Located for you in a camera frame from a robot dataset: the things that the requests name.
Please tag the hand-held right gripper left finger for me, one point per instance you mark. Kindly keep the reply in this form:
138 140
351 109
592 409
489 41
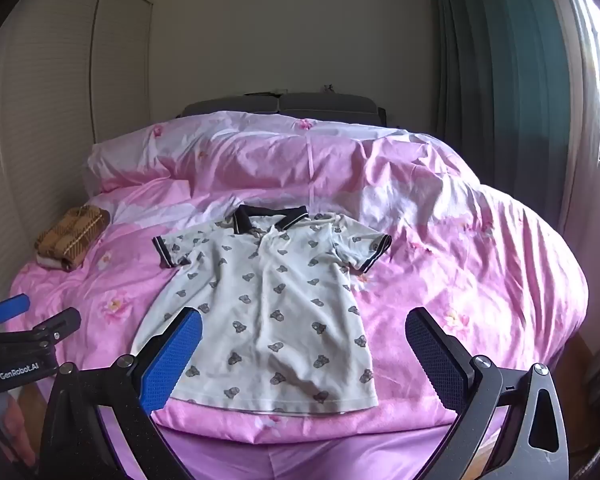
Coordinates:
172 360

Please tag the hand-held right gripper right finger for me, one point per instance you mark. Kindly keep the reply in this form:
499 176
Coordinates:
436 360

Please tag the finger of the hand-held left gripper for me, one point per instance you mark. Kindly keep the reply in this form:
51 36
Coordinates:
55 327
11 307

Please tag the white printed polo shirt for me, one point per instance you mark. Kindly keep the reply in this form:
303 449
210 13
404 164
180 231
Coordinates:
275 310

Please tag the person's left hand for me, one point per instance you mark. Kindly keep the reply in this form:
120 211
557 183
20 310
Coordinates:
19 427

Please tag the brown plaid folded garment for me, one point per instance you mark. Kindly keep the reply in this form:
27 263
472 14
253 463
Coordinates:
72 235

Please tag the pink floral duvet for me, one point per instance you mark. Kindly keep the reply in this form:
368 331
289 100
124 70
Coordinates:
380 240

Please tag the pink and white pillow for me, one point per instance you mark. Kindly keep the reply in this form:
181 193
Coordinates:
130 157

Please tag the white sliding wardrobe door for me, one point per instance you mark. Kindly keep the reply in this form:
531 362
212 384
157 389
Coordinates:
45 110

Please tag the grey headboard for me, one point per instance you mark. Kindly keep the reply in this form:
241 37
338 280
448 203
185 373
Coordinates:
285 105

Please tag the dark item on headboard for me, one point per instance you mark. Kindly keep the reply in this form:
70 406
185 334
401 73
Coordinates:
258 94

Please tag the green curtain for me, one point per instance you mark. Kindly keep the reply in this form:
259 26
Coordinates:
500 85

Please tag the sheer white curtain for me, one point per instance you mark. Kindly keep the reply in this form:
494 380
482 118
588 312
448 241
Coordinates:
580 100

